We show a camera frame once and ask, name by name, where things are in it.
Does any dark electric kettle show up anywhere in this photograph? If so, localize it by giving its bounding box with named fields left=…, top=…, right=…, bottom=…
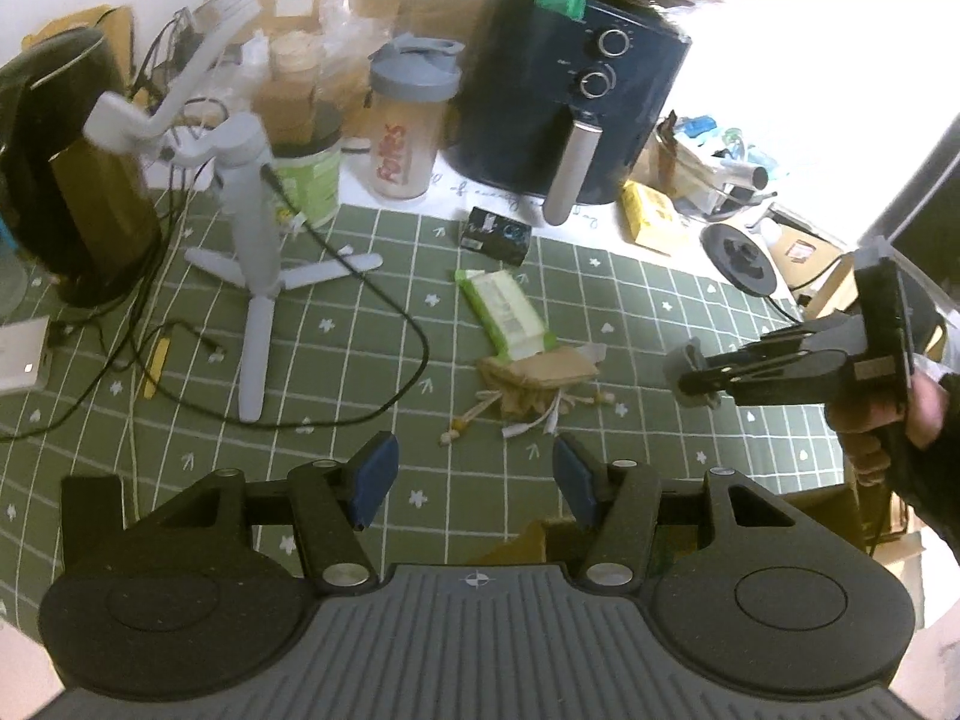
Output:
left=0, top=26, right=162, bottom=308

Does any small black printed box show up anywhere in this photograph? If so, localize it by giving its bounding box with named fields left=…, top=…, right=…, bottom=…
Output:
left=459, top=206, right=532, bottom=267

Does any white tripod stand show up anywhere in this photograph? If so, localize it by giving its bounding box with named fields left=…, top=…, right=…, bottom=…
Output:
left=82, top=0, right=383, bottom=425

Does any white short cable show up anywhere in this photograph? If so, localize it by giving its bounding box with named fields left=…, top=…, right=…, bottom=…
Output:
left=501, top=401, right=563, bottom=442

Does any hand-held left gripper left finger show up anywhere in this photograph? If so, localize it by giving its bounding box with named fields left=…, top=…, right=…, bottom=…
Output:
left=135, top=433, right=398, bottom=592

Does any black tripod cable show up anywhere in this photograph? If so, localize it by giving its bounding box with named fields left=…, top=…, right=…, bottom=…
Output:
left=0, top=165, right=432, bottom=443

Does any tan plastic jar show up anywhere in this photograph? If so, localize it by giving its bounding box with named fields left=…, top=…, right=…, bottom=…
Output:
left=251, top=34, right=323, bottom=151

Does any dark blue air fryer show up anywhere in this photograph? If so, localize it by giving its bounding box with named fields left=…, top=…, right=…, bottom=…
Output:
left=442, top=0, right=692, bottom=227

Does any green white snack packet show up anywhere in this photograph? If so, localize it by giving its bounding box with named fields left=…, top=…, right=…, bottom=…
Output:
left=454, top=268, right=560, bottom=362

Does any yellow flat stick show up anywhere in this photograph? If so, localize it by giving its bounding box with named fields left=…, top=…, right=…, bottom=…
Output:
left=142, top=337, right=172, bottom=400

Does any yellow wet wipes packet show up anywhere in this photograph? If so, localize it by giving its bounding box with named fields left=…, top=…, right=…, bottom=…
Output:
left=621, top=181, right=687, bottom=256

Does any person's right forearm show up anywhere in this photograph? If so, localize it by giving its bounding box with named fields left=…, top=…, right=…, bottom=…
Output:
left=885, top=371, right=960, bottom=563

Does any beige drawstring pouch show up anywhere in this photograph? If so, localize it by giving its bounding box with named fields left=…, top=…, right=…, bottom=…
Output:
left=439, top=345, right=627, bottom=447

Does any green grid tablecloth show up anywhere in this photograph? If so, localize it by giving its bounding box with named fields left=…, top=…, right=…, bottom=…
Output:
left=0, top=187, right=856, bottom=616

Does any person's right hand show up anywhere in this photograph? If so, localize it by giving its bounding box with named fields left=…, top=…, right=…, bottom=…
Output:
left=825, top=373, right=947, bottom=490

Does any white power adapter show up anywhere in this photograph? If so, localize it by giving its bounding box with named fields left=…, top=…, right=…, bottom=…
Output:
left=0, top=317, right=53, bottom=395

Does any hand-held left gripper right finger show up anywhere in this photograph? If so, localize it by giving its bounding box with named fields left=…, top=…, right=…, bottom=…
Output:
left=553, top=435, right=826, bottom=590

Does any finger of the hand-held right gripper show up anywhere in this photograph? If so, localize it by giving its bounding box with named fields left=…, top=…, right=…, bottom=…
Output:
left=666, top=361, right=860, bottom=406
left=666, top=313, right=863, bottom=376

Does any glass bowl of small items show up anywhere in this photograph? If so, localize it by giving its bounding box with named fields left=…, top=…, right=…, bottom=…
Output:
left=656, top=112, right=781, bottom=222

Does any clear shaker bottle grey lid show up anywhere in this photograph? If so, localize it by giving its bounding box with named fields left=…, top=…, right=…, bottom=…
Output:
left=367, top=36, right=464, bottom=202

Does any black round lamp base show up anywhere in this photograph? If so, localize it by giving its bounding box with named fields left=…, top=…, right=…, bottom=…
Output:
left=700, top=221, right=781, bottom=297

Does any green label white tub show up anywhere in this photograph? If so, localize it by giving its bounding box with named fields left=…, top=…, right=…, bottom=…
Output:
left=266, top=131, right=344, bottom=230

